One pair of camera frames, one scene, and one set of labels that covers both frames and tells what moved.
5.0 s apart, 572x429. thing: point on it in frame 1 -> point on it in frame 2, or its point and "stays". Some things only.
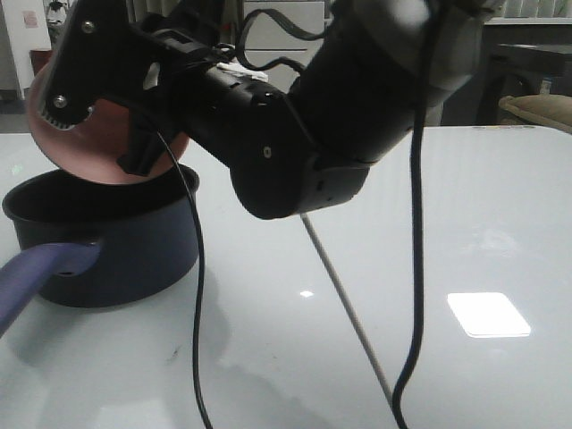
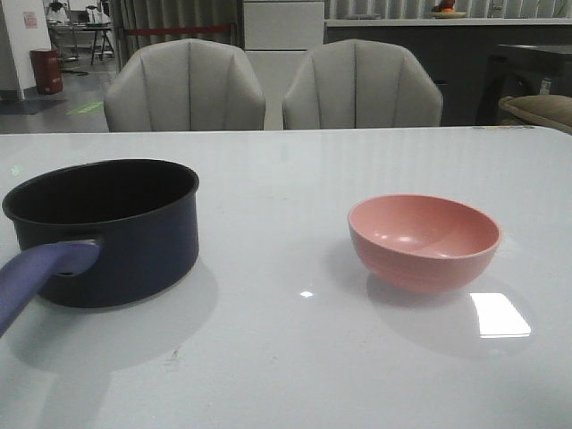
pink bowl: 91,150 -> 422,243
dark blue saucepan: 147,230 stays
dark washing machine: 515,70 stays
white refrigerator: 268,37 stays
